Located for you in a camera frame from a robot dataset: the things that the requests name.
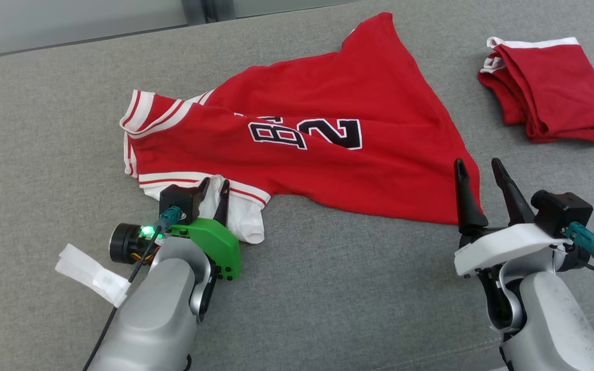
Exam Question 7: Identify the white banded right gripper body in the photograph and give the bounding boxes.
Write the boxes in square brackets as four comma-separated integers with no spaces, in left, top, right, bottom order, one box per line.
[454,223,572,279]

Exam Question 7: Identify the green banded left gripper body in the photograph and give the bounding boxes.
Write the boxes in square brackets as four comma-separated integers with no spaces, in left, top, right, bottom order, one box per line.
[110,218,242,281]

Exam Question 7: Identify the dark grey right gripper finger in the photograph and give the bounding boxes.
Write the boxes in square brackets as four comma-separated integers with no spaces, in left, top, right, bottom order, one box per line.
[491,158,536,227]
[454,158,489,235]

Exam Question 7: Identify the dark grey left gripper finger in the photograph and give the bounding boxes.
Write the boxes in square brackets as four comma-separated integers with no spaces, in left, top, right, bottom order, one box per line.
[194,177,211,217]
[213,179,230,227]

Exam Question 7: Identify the red white basketball jersey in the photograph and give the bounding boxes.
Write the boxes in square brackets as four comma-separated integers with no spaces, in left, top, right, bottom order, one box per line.
[120,12,482,245]

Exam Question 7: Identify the red shorts with white trim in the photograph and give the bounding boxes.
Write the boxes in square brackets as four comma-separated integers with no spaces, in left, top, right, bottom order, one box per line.
[478,37,594,148]

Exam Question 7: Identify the white tape tag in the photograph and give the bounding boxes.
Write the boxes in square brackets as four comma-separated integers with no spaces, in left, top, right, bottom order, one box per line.
[55,244,131,308]

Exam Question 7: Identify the left cable with teal connector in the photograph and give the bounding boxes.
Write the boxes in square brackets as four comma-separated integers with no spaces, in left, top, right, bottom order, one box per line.
[81,206,182,371]

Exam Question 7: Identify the cable with teal connector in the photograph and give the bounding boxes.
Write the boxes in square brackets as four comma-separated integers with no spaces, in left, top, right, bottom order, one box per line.
[81,206,182,371]
[550,222,594,294]

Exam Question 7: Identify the right cable with teal connector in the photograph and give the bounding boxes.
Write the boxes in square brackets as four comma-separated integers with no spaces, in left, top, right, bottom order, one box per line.
[550,222,594,294]

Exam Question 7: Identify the grey partition post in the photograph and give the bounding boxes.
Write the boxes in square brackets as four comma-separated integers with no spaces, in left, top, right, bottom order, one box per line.
[181,0,236,24]

